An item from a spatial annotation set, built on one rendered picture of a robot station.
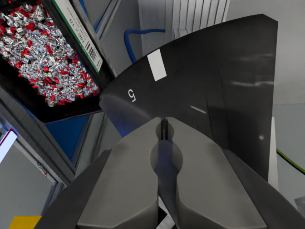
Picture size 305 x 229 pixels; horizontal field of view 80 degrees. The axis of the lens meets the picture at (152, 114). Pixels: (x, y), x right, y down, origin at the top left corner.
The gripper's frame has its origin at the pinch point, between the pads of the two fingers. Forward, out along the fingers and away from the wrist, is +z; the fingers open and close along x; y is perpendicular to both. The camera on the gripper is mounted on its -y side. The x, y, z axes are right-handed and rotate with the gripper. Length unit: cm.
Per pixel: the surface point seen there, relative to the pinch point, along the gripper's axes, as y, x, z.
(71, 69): 1.6, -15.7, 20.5
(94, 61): 0.3, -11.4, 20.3
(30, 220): 42, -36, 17
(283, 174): 78, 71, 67
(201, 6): -9, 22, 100
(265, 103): 0.5, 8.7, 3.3
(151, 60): -1.8, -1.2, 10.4
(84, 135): 40, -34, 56
